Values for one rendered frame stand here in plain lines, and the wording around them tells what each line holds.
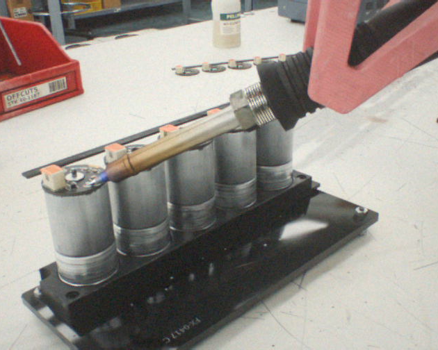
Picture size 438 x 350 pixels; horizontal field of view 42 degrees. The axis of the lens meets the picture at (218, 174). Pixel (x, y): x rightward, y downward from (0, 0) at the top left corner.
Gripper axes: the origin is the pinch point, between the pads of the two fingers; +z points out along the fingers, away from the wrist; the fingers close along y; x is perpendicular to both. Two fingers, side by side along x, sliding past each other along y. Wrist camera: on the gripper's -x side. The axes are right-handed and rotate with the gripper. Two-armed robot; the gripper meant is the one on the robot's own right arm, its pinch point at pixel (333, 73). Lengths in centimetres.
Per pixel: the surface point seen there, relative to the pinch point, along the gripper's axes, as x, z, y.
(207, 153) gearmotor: -2.0, 6.1, -3.8
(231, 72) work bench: 1.4, 10.7, -37.1
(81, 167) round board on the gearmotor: -6.6, 7.9, -1.5
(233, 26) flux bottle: 0.4, 8.3, -47.5
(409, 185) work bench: 10.8, 5.9, -11.7
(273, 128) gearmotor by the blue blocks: 0.9, 4.9, -7.3
